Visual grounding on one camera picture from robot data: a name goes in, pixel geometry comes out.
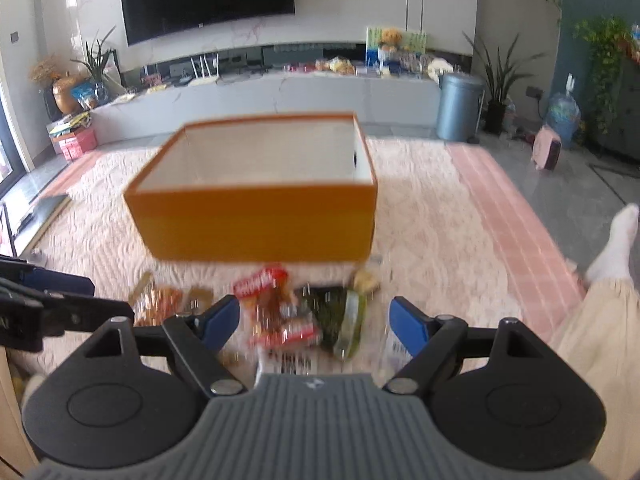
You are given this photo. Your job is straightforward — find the orange Mimi snack bag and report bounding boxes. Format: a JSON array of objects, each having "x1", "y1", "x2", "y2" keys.
[{"x1": 128, "y1": 271, "x2": 214, "y2": 326}]

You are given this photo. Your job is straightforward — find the red brown meat snack pack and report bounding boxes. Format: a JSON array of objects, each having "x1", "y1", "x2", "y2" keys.
[{"x1": 232, "y1": 266, "x2": 322, "y2": 350}]

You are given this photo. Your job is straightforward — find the white spicy strips pack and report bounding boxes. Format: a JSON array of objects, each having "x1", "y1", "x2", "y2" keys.
[{"x1": 255, "y1": 349, "x2": 318, "y2": 385}]

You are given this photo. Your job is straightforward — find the dark green snack pack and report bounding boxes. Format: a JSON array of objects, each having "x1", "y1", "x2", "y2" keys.
[{"x1": 295, "y1": 284, "x2": 367, "y2": 361}]

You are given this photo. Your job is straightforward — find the clear pack white candies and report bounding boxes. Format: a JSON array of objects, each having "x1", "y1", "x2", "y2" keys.
[{"x1": 372, "y1": 325, "x2": 411, "y2": 386}]

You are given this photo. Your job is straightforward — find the dark notebook on table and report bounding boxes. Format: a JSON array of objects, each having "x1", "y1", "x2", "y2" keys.
[{"x1": 12, "y1": 193, "x2": 74, "y2": 256}]

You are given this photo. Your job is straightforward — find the pink lace tablecloth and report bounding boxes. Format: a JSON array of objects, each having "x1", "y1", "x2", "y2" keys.
[{"x1": 8, "y1": 135, "x2": 586, "y2": 386}]

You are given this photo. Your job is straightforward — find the pink cardboard box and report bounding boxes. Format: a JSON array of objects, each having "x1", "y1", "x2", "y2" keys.
[{"x1": 52, "y1": 127, "x2": 98, "y2": 162}]

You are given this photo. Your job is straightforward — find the person leg white sock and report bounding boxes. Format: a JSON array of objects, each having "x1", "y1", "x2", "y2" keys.
[{"x1": 551, "y1": 204, "x2": 640, "y2": 479}]

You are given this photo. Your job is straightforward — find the orange cardboard box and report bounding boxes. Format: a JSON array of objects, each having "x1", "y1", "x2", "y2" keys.
[{"x1": 124, "y1": 112, "x2": 378, "y2": 262}]

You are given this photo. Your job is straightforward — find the brown ceramic vase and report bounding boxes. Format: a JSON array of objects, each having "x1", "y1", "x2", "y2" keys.
[{"x1": 52, "y1": 75, "x2": 89, "y2": 115}]

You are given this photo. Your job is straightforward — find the small potted plant left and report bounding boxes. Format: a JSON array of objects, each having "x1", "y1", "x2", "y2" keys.
[{"x1": 72, "y1": 26, "x2": 116, "y2": 105}]

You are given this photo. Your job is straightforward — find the pink small heater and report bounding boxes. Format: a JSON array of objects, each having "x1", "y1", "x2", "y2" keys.
[{"x1": 532, "y1": 126, "x2": 562, "y2": 171}]

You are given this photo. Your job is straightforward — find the white wifi router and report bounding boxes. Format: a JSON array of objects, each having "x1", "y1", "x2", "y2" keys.
[{"x1": 189, "y1": 53, "x2": 220, "y2": 86}]

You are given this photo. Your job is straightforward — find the grey pedal trash bin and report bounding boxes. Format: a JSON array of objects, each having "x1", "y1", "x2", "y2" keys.
[{"x1": 436, "y1": 73, "x2": 485, "y2": 142}]

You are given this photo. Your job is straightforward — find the white long tv cabinet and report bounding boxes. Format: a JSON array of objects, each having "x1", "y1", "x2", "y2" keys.
[{"x1": 91, "y1": 72, "x2": 440, "y2": 144}]

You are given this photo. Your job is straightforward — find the blue water jug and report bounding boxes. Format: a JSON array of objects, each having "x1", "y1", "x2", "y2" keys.
[{"x1": 544, "y1": 74, "x2": 582, "y2": 148}]

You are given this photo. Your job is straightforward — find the tall green potted plant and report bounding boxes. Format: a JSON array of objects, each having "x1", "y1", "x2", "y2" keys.
[{"x1": 462, "y1": 32, "x2": 547, "y2": 134}]

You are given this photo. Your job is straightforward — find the teddy bear toy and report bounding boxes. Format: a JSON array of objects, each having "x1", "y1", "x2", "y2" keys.
[{"x1": 378, "y1": 28, "x2": 402, "y2": 54}]

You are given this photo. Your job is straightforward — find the trailing green ivy plant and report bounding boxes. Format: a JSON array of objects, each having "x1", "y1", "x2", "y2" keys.
[{"x1": 574, "y1": 15, "x2": 639, "y2": 134}]

